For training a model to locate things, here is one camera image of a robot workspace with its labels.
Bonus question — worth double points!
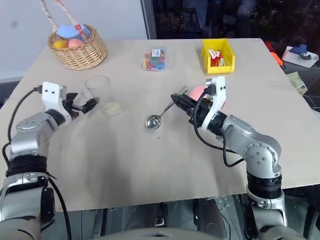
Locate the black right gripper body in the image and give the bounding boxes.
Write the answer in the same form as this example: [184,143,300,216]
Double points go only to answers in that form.
[188,99,214,128]

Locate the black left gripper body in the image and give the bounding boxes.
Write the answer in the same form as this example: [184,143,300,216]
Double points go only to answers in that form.
[61,98,81,122]

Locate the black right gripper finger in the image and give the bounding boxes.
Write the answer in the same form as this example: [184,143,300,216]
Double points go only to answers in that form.
[172,97,195,114]
[170,93,199,108]

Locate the pink bowl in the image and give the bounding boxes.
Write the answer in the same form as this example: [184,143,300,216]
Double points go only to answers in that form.
[188,85,227,111]

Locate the pale oatmeal flakes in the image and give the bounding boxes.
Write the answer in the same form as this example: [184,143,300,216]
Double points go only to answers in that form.
[103,101,121,115]

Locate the metal spoon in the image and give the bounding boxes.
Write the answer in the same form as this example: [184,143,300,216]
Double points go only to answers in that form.
[145,85,189,131]

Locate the clear plastic cup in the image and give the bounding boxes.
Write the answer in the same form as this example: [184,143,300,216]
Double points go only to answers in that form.
[84,74,110,106]

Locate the yellow plastic bin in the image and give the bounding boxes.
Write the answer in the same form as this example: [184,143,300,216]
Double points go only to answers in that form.
[201,38,236,75]

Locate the clear box of colourful pieces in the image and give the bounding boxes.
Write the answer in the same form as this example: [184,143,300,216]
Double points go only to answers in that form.
[140,46,173,73]

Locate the peach coloured ball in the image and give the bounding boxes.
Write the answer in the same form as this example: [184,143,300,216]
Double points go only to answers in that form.
[67,38,83,48]

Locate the orange object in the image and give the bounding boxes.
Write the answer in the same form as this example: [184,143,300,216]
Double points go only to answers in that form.
[269,51,286,67]

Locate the pale green paper card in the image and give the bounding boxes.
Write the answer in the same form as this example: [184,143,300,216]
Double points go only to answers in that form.
[285,71,309,95]

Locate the white tray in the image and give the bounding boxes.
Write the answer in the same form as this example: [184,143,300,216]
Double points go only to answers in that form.
[281,45,320,69]

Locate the blue cloth item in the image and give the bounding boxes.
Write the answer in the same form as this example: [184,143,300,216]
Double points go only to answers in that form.
[292,43,310,56]

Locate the grey rounded robot torso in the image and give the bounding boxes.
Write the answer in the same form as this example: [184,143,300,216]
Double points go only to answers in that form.
[117,225,228,240]

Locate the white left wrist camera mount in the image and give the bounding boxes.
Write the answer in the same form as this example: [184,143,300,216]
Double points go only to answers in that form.
[41,81,72,124]

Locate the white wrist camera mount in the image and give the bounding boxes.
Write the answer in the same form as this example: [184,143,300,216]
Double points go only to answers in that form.
[201,75,227,132]
[41,81,72,124]

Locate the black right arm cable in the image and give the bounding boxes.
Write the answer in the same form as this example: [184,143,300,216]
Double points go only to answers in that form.
[193,83,248,168]

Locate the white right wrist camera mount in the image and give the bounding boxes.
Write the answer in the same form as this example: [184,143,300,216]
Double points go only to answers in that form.
[201,75,227,132]

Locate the wicker basket with handle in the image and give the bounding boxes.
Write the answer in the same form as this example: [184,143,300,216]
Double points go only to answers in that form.
[39,0,109,71]

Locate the red and white cords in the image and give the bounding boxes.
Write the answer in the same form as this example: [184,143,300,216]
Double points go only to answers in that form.
[208,48,226,68]

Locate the dark window frame post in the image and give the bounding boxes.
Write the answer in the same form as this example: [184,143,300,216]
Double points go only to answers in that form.
[139,0,158,40]

